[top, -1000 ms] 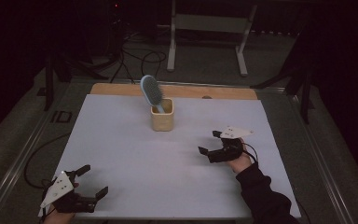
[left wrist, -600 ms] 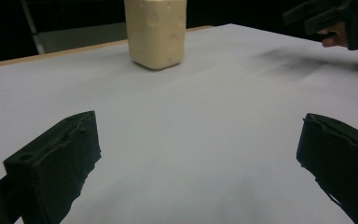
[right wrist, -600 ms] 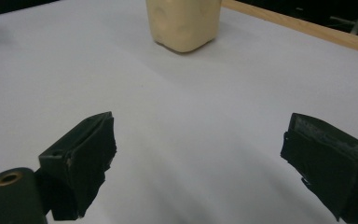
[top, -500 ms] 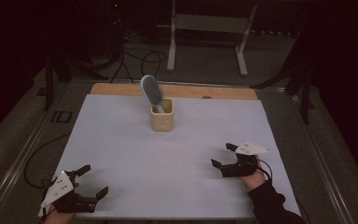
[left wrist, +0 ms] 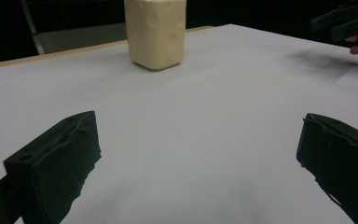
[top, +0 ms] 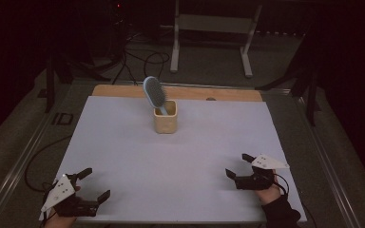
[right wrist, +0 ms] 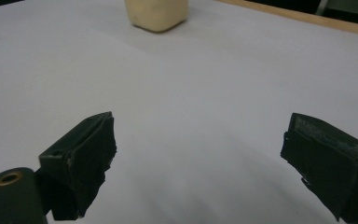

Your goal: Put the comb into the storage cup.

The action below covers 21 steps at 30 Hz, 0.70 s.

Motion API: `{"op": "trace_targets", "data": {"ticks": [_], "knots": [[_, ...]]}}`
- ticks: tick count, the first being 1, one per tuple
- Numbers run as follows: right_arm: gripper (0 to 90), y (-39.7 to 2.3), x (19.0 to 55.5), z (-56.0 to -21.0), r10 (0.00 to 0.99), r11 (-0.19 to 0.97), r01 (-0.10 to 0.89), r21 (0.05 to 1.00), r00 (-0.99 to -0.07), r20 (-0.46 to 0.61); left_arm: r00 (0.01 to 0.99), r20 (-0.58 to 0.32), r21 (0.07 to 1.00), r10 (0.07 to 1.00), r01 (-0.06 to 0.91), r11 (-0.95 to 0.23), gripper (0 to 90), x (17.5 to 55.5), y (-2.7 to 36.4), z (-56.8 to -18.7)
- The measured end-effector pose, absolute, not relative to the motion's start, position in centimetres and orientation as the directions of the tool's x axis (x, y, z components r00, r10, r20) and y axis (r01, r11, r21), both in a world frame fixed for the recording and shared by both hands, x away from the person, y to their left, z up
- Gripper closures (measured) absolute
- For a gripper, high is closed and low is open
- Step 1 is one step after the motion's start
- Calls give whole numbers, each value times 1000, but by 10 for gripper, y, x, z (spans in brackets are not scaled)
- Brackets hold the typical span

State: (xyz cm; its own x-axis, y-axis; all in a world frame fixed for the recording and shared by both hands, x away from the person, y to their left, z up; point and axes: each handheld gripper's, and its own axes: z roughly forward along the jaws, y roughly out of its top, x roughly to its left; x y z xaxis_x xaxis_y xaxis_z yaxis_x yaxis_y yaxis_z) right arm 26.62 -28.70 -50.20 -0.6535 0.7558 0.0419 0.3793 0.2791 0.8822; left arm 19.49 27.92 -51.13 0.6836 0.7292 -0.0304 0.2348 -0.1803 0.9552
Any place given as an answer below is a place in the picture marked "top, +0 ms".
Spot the person's left hand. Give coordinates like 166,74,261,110
43,185,82,228

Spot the dark device with red light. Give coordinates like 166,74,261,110
106,0,131,65

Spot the person's right hand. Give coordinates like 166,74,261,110
254,170,283,206

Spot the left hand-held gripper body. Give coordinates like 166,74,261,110
38,174,100,221

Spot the black floor cable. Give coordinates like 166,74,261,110
24,135,73,194

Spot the black rectangular bracket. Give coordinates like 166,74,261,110
50,111,75,126

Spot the black tripod stand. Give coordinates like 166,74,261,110
43,51,112,114
254,29,321,127

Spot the black cable bundle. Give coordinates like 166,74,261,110
111,31,141,86

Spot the white table mat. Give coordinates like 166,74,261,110
38,95,308,224

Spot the white metal stand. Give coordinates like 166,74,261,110
169,0,263,79

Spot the wooden table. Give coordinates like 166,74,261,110
91,84,263,103

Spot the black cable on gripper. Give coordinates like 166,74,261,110
274,172,290,196

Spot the black looped cable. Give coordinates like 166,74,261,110
143,51,171,87

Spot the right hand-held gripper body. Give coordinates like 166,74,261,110
235,153,291,191

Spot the square wooden cup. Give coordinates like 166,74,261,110
153,99,179,135

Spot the light blue hairbrush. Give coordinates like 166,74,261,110
143,75,169,116

